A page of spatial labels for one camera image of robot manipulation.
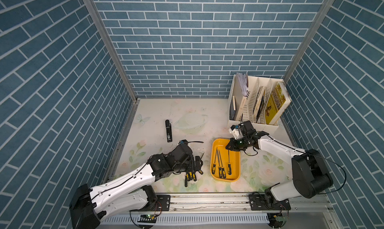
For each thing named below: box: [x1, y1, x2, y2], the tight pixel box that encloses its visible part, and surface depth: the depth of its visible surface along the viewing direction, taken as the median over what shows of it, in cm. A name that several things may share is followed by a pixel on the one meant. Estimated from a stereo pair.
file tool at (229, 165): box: [228, 149, 232, 175], surface depth 84 cm
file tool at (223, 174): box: [218, 149, 226, 179], surface depth 84 cm
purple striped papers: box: [236, 72, 249, 97], surface depth 91 cm
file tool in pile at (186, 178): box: [185, 173, 189, 187], surface depth 82 cm
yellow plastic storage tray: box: [210, 138, 241, 182], surface depth 86 cm
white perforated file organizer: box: [227, 74, 279, 134], surface depth 99 cm
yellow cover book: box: [265, 81, 292, 125], surface depth 93 cm
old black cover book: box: [253, 86, 266, 123], surface depth 99 cm
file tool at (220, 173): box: [216, 148, 222, 179], surface depth 84 cm
